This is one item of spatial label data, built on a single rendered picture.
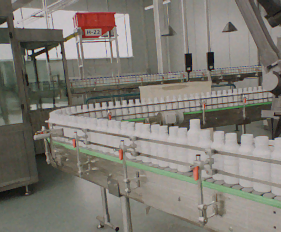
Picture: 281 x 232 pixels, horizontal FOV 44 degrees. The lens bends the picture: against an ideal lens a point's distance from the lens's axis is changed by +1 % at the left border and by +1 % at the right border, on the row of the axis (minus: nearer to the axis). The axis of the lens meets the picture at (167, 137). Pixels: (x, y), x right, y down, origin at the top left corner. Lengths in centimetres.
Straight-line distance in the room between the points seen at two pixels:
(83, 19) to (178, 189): 702
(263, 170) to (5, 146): 372
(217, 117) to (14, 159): 249
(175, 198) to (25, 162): 337
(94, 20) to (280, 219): 744
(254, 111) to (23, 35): 433
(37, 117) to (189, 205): 545
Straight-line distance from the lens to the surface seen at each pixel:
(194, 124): 122
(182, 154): 127
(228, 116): 341
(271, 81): 118
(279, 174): 102
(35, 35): 660
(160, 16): 1237
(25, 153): 452
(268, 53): 127
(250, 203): 107
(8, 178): 451
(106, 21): 820
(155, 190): 141
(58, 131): 218
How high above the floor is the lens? 137
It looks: 11 degrees down
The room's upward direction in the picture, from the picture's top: 4 degrees counter-clockwise
